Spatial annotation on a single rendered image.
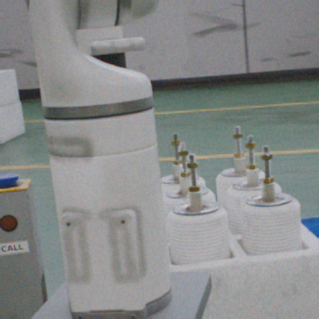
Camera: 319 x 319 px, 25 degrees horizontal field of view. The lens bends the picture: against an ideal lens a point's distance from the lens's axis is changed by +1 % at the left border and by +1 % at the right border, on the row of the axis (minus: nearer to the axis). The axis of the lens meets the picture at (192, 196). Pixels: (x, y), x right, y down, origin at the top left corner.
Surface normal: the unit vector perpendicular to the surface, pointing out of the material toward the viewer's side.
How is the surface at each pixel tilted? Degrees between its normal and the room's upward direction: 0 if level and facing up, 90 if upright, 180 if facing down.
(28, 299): 90
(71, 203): 90
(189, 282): 0
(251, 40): 90
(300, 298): 90
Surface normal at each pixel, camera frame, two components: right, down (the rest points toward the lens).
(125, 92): 0.57, 0.09
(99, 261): -0.15, 0.25
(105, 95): 0.32, 0.22
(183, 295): -0.08, -0.97
